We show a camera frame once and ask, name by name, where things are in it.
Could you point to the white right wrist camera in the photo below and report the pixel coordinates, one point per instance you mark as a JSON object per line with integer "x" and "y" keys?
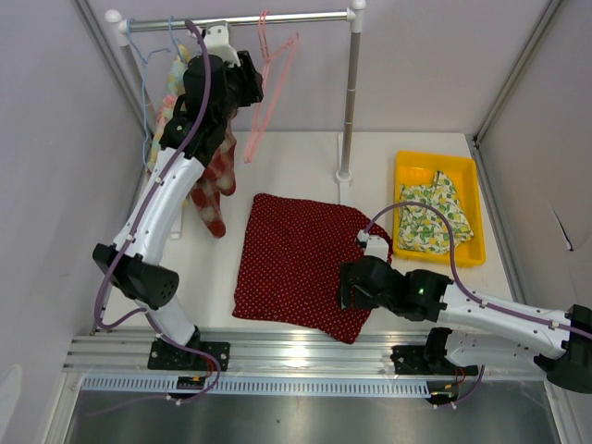
{"x": 373, "y": 245}

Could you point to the red polka dot skirt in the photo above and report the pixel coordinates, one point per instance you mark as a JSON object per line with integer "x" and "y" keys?
{"x": 289, "y": 267}

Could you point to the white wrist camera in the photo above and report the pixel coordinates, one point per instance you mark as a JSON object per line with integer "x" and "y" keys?
{"x": 217, "y": 42}
{"x": 373, "y": 245}

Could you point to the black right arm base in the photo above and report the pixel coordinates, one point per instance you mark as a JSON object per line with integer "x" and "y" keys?
{"x": 412, "y": 360}

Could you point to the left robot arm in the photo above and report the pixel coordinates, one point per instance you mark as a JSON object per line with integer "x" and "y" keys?
{"x": 131, "y": 262}

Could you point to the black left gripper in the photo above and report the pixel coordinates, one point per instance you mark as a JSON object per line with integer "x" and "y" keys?
{"x": 248, "y": 76}

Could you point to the yellow plastic tray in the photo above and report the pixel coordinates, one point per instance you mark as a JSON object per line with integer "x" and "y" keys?
{"x": 417, "y": 168}

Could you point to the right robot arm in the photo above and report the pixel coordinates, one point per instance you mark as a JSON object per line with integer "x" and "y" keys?
{"x": 473, "y": 329}

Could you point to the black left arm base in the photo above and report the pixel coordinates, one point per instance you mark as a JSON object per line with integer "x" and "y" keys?
{"x": 164, "y": 356}

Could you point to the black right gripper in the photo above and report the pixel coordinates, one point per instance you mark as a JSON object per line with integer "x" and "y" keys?
{"x": 345, "y": 292}

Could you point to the slotted cable duct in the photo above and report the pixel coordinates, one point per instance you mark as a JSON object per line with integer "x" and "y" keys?
{"x": 380, "y": 388}

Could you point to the pastel plaid skirt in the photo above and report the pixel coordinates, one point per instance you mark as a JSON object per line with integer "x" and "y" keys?
{"x": 174, "y": 88}

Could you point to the blue wire hanger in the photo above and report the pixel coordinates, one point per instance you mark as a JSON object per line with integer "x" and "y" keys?
{"x": 175, "y": 41}
{"x": 142, "y": 64}

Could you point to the pink wire hanger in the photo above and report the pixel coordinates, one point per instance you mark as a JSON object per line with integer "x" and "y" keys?
{"x": 263, "y": 111}

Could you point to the aluminium front rail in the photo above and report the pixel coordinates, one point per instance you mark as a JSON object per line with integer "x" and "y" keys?
{"x": 253, "y": 352}

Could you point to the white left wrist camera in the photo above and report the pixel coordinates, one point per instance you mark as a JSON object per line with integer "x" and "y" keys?
{"x": 217, "y": 42}

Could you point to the red plaid skirt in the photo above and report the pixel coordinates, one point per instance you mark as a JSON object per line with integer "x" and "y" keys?
{"x": 217, "y": 180}

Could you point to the lemon print cloth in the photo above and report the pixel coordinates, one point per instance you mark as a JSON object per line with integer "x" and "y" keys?
{"x": 423, "y": 231}

